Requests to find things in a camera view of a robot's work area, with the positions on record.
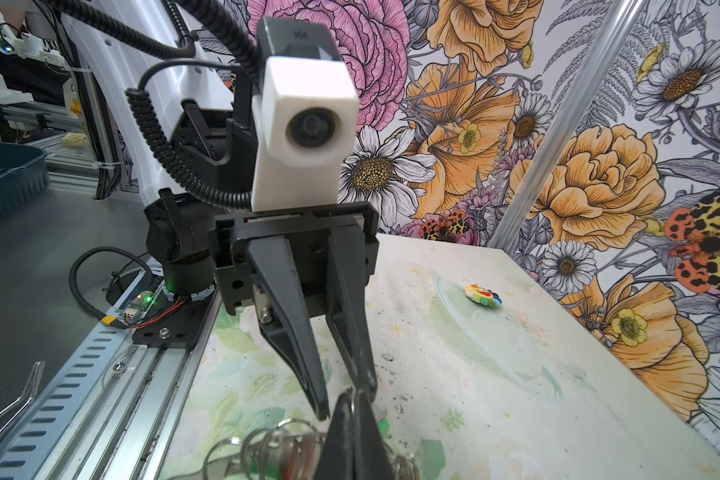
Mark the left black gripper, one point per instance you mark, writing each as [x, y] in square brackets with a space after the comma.
[346, 261]

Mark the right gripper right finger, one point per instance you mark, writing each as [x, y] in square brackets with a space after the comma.
[370, 460]

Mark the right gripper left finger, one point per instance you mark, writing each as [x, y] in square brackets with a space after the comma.
[336, 460]

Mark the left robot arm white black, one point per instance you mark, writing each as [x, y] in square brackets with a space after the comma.
[240, 135]

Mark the colourful small toy ball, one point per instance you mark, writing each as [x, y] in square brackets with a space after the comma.
[484, 297]

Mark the blue plastic bin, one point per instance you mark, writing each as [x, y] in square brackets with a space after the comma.
[23, 176]

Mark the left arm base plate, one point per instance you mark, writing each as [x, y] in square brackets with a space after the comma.
[179, 329]

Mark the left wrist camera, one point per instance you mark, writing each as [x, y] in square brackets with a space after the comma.
[305, 116]

